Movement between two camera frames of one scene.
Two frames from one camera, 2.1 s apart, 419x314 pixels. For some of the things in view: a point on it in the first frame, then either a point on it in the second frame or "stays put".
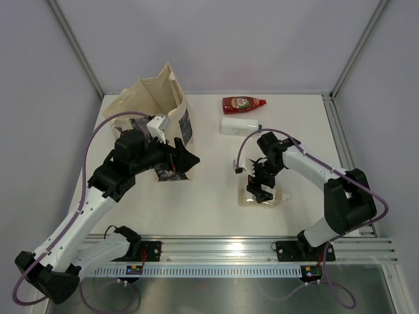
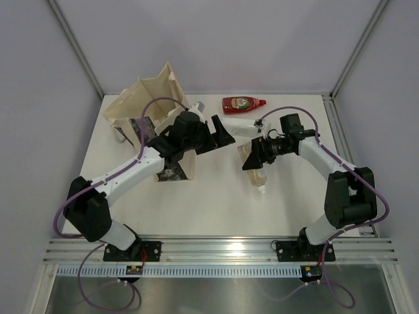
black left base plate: x=152 y=249 stays put
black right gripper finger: x=253 y=185 → x=260 y=148
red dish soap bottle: x=237 y=104 stays put
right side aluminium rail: x=344 y=148 stays put
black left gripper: x=181 y=163 → x=217 y=140
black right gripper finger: x=262 y=196 → x=253 y=161
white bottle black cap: x=237 y=126 stays put
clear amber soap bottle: x=247 y=197 → x=257 y=176
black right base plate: x=302 y=251 stays put
